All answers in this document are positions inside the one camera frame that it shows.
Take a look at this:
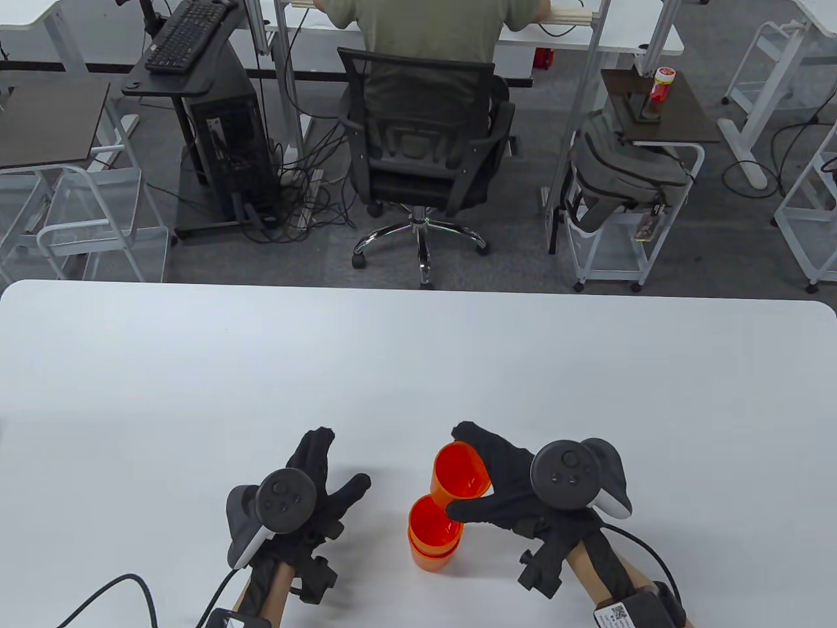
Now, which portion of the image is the person's left hand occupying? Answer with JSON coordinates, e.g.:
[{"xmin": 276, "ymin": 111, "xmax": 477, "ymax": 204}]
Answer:
[{"xmin": 248, "ymin": 428, "xmax": 372, "ymax": 606}]

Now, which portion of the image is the person's right hand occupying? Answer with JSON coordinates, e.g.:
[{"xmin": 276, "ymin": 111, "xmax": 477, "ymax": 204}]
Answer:
[{"xmin": 447, "ymin": 421, "xmax": 602, "ymax": 544}]

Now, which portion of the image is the orange cup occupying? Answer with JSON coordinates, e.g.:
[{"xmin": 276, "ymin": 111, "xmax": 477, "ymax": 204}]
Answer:
[
  {"xmin": 407, "ymin": 495, "xmax": 465, "ymax": 547},
  {"xmin": 430, "ymin": 442, "xmax": 492, "ymax": 501},
  {"xmin": 410, "ymin": 538, "xmax": 464, "ymax": 572}
]

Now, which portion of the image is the person's right forearm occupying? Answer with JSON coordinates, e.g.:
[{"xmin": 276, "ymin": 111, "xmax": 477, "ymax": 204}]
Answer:
[{"xmin": 566, "ymin": 523, "xmax": 687, "ymax": 628}]

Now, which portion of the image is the person's left forearm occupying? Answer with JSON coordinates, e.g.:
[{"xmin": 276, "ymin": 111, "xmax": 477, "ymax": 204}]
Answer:
[{"xmin": 232, "ymin": 563, "xmax": 295, "ymax": 628}]

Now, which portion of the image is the grey left hand controller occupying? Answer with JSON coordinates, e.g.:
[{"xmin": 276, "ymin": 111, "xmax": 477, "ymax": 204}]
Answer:
[{"xmin": 226, "ymin": 468, "xmax": 318, "ymax": 568}]

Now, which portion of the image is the grey hand controller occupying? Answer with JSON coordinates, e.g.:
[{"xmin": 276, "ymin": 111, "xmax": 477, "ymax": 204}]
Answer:
[
  {"xmin": 530, "ymin": 437, "xmax": 634, "ymax": 521},
  {"xmin": 226, "ymin": 468, "xmax": 318, "ymax": 568}
]

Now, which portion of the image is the grey right hand controller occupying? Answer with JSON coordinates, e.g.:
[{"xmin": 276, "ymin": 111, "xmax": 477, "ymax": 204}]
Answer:
[{"xmin": 530, "ymin": 437, "xmax": 634, "ymax": 521}]

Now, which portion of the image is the black labelled wrist box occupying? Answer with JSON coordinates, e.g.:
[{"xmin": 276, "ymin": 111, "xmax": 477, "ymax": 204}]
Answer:
[{"xmin": 593, "ymin": 585, "xmax": 687, "ymax": 628}]

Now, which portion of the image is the white power strip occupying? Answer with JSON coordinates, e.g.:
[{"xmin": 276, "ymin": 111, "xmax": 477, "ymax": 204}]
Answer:
[{"xmin": 298, "ymin": 169, "xmax": 324, "ymax": 230}]

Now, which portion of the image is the hanging backpack tag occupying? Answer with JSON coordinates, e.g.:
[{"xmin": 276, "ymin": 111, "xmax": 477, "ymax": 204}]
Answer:
[{"xmin": 631, "ymin": 204, "xmax": 666, "ymax": 243}]

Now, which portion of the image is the black mesh office chair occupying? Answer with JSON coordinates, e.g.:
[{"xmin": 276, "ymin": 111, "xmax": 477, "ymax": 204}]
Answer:
[{"xmin": 337, "ymin": 46, "xmax": 517, "ymax": 290}]

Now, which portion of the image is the grey backpack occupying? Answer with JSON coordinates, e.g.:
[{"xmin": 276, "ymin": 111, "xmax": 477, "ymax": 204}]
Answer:
[{"xmin": 569, "ymin": 108, "xmax": 694, "ymax": 233}]

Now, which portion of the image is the black computer tower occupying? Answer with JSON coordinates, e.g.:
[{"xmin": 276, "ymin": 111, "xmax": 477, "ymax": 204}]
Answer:
[{"xmin": 180, "ymin": 65, "xmax": 282, "ymax": 226}]

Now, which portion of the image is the black holder on cart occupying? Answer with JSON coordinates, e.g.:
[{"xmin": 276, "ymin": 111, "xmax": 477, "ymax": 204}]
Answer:
[{"xmin": 621, "ymin": 88, "xmax": 660, "ymax": 124}]

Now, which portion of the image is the white cart with brown top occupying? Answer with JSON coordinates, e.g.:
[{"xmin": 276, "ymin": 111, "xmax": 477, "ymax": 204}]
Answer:
[{"xmin": 546, "ymin": 69, "xmax": 722, "ymax": 293}]

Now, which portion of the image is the black computer stand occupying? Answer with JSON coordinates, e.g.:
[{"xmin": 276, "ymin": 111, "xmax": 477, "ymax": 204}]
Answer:
[{"xmin": 122, "ymin": 0, "xmax": 282, "ymax": 241}]

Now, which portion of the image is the white metal rack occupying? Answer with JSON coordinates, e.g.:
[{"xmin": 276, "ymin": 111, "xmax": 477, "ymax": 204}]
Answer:
[{"xmin": 774, "ymin": 124, "xmax": 837, "ymax": 293}]

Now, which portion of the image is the brown top side table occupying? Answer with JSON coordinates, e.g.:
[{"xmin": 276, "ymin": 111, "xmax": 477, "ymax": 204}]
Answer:
[{"xmin": 0, "ymin": 81, "xmax": 141, "ymax": 174}]

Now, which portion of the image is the black keyboard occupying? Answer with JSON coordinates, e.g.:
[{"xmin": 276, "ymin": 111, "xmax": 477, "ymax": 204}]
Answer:
[{"xmin": 145, "ymin": 0, "xmax": 230, "ymax": 74}]

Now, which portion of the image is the white desk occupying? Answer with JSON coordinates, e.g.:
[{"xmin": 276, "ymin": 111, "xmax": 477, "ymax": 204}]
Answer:
[{"xmin": 258, "ymin": 0, "xmax": 685, "ymax": 54}]

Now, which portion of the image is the monitor on black stand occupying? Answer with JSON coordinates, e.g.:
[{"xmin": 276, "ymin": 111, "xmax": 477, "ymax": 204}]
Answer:
[{"xmin": 118, "ymin": 0, "xmax": 164, "ymax": 33}]

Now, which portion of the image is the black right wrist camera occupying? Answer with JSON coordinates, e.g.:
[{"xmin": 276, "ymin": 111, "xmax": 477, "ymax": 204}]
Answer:
[{"xmin": 518, "ymin": 546, "xmax": 564, "ymax": 599}]

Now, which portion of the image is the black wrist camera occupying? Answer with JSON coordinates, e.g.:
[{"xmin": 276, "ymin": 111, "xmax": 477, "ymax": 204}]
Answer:
[
  {"xmin": 518, "ymin": 546, "xmax": 564, "ymax": 599},
  {"xmin": 291, "ymin": 553, "xmax": 339, "ymax": 606}
]

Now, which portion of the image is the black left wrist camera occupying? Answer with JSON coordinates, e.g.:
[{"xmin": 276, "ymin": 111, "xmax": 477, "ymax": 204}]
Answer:
[{"xmin": 291, "ymin": 553, "xmax": 339, "ymax": 606}]

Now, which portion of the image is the black right glove cable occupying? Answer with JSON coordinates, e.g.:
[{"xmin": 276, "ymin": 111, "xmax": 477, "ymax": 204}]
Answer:
[{"xmin": 598, "ymin": 520, "xmax": 681, "ymax": 602}]

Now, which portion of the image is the black glove cable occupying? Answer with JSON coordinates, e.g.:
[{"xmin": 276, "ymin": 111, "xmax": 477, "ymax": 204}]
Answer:
[
  {"xmin": 58, "ymin": 569, "xmax": 239, "ymax": 628},
  {"xmin": 598, "ymin": 520, "xmax": 681, "ymax": 602}
]

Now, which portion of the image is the black left glove cable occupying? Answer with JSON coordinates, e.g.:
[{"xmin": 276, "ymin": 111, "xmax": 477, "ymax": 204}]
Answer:
[{"xmin": 58, "ymin": 569, "xmax": 239, "ymax": 628}]

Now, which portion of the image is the tangle of black cables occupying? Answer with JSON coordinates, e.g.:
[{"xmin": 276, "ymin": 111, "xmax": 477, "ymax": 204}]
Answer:
[{"xmin": 242, "ymin": 118, "xmax": 360, "ymax": 243}]

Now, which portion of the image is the white wire basket cart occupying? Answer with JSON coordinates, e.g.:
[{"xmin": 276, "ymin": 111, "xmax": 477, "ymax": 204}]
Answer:
[{"xmin": 0, "ymin": 164, "xmax": 171, "ymax": 283}]

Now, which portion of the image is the aluminium frame post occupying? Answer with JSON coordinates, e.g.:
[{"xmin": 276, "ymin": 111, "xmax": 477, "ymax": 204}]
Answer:
[
  {"xmin": 247, "ymin": 0, "xmax": 308, "ymax": 158},
  {"xmin": 543, "ymin": 0, "xmax": 681, "ymax": 217}
]

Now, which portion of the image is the white desk leg frame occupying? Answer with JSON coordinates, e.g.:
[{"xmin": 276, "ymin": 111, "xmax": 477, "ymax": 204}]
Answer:
[{"xmin": 718, "ymin": 0, "xmax": 837, "ymax": 190}]

